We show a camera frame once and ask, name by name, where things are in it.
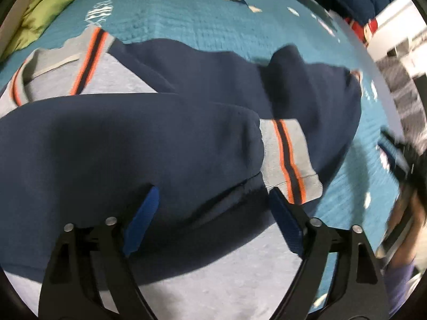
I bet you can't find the person's right hand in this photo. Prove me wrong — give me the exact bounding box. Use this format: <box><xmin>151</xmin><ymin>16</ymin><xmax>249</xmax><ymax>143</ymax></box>
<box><xmin>375</xmin><ymin>185</ymin><xmax>424</xmax><ymax>264</ymax></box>

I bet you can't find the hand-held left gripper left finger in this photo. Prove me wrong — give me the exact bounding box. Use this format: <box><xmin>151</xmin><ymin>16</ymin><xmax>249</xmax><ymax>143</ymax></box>
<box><xmin>38</xmin><ymin>186</ymin><xmax>161</xmax><ymax>320</ymax></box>

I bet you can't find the person's right forearm purple sleeve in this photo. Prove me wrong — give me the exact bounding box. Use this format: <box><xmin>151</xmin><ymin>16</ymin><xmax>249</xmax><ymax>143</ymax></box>
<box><xmin>383</xmin><ymin>260</ymin><xmax>419</xmax><ymax>314</ymax></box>

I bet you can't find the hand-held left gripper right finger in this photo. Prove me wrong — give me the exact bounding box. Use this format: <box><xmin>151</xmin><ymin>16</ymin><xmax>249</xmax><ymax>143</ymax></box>
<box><xmin>267</xmin><ymin>187</ymin><xmax>392</xmax><ymax>320</ymax></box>

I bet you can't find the red and white cloth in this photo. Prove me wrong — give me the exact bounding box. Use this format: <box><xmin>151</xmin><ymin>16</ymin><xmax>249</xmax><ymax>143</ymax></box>
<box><xmin>345</xmin><ymin>17</ymin><xmax>379</xmax><ymax>45</ymax></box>

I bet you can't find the teal quilted bedspread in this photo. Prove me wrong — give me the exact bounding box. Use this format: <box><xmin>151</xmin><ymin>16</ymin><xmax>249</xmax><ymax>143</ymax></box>
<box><xmin>0</xmin><ymin>0</ymin><xmax>406</xmax><ymax>314</ymax></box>

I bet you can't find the grey patterned rug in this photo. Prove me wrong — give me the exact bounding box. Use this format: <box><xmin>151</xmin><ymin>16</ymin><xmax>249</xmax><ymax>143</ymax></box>
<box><xmin>374</xmin><ymin>51</ymin><xmax>427</xmax><ymax>141</ymax></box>

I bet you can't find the green blanket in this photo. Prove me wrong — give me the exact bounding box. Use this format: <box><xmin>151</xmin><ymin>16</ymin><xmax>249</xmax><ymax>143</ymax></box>
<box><xmin>0</xmin><ymin>0</ymin><xmax>117</xmax><ymax>62</ymax></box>

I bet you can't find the navy and grey striped sweatshirt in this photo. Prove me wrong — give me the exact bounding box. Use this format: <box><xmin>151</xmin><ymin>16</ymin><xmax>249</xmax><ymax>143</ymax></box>
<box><xmin>0</xmin><ymin>27</ymin><xmax>364</xmax><ymax>310</ymax></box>

